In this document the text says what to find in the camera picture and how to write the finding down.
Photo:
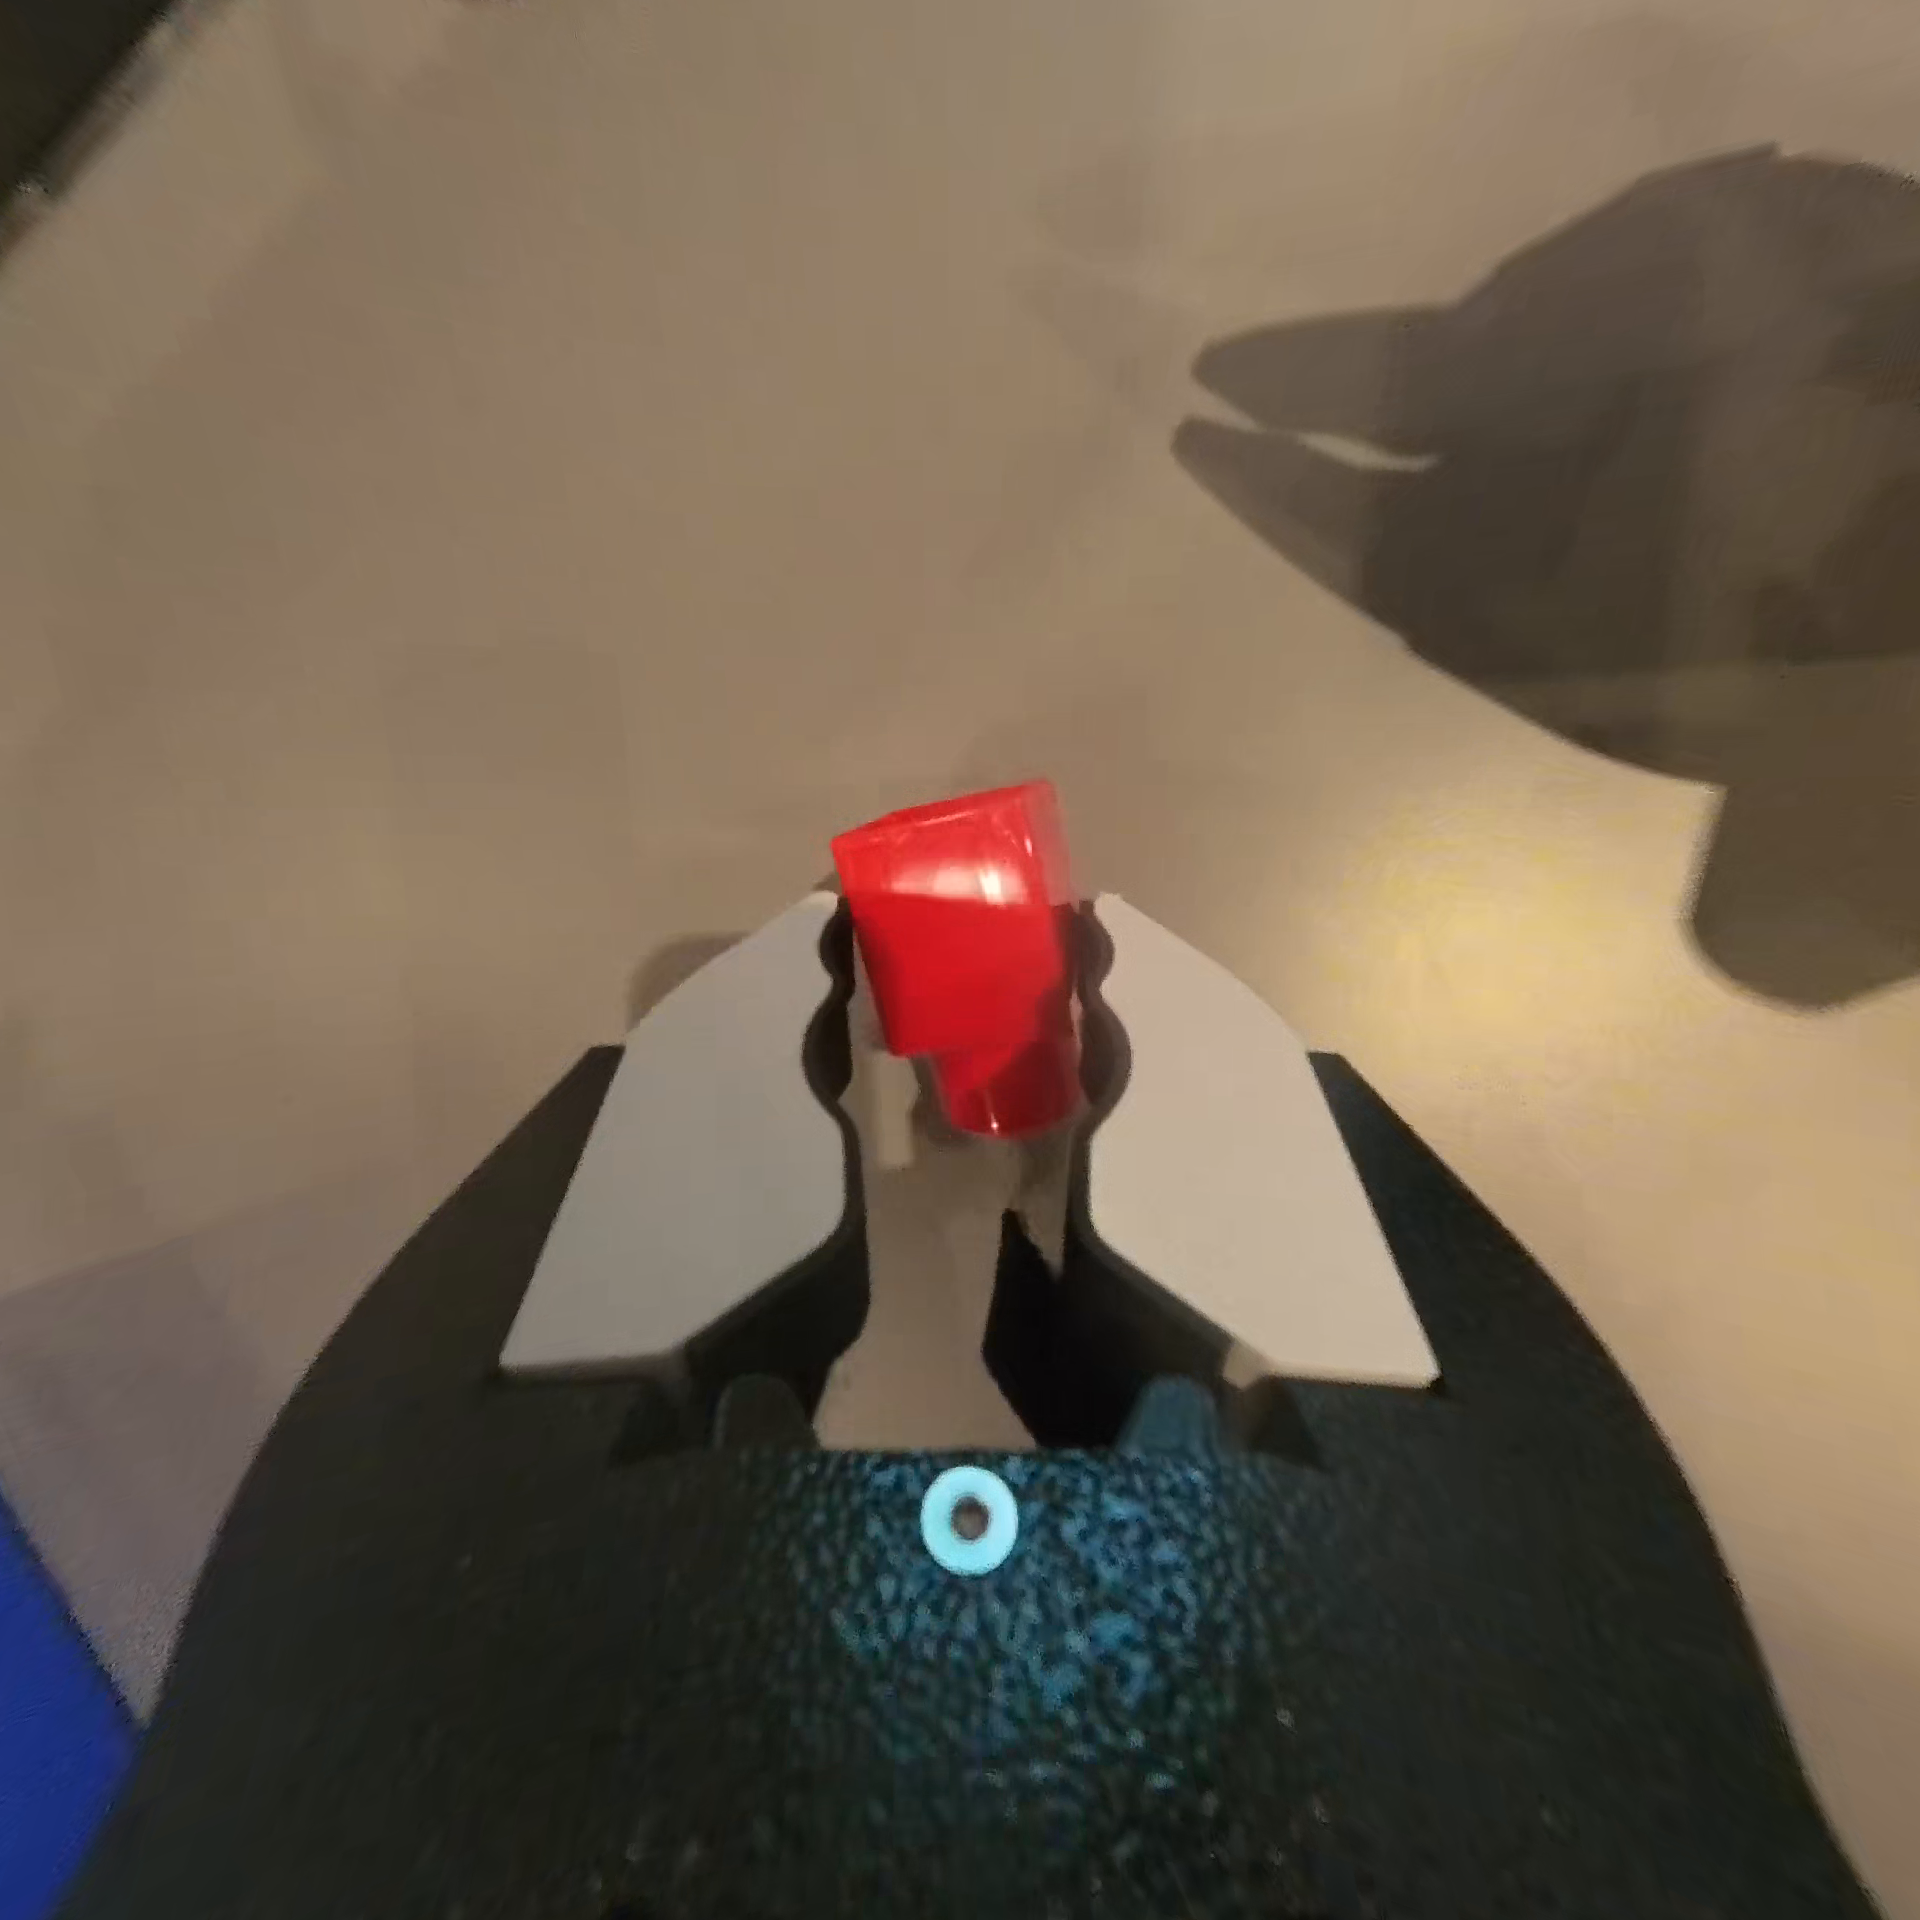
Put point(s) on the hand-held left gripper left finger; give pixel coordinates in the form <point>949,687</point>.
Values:
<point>674,1184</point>

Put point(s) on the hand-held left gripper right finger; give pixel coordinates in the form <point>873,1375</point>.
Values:
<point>1245,1197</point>

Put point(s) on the red mega block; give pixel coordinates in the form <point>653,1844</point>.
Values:
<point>964,933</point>

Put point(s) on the blue plastic bin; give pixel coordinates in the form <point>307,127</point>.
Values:
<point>44,1728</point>

